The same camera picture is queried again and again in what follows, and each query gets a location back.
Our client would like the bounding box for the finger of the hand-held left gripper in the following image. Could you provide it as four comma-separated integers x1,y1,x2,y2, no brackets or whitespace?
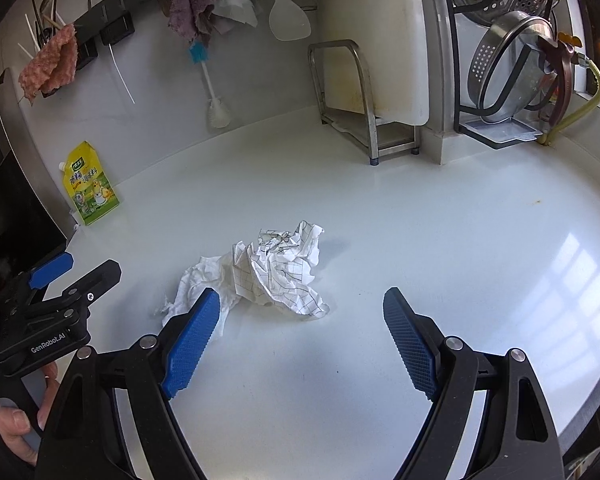
55,259,122,311
10,251,76,302

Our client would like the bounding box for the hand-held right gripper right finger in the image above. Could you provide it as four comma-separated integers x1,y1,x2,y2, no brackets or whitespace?
382,287,565,480

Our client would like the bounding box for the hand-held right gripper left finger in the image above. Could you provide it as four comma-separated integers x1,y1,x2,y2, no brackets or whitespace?
34,287,222,480

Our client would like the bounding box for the white tissue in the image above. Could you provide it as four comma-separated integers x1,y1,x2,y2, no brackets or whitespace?
154,252,253,341

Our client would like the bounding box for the checked paper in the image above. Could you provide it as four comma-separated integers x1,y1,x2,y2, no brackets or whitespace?
232,220,331,321

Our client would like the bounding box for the person's left hand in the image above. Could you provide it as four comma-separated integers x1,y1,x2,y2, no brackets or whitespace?
0,360,61,467

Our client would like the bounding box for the yellow seasoning pouch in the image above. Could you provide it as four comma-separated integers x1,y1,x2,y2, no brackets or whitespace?
57,140,121,227

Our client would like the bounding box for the pink dishcloth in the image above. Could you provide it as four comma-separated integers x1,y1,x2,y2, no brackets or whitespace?
19,24,79,107

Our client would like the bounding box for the white bottle brush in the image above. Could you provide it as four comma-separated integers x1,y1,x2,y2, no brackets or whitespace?
189,42,236,130

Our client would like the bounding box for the steel cutting board rack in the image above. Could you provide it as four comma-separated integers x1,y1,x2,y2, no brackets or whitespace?
307,40,422,167

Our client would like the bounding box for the clear plastic drip tray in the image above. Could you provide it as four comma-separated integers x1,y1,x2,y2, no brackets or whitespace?
464,119,543,147

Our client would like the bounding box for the bundle of chopsticks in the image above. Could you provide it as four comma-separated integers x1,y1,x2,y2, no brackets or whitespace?
22,0,68,46

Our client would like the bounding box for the purple dishcloth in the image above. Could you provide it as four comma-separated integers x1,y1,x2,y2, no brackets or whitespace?
167,0,215,46

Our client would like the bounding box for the steel perforated colander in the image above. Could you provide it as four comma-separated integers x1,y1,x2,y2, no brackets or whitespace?
467,10,556,126

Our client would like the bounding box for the brown rimmed pot lid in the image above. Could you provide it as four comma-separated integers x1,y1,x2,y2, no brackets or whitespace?
537,35,578,126

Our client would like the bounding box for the white cutting board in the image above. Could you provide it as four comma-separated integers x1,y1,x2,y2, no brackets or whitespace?
314,0,433,126

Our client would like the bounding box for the white rice paddle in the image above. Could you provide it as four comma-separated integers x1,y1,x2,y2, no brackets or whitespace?
265,0,312,42

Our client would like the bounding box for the black wire dish rack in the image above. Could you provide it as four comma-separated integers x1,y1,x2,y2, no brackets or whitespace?
447,0,581,151

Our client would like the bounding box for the yellow hose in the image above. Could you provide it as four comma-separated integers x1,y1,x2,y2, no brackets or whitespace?
539,57,600,147

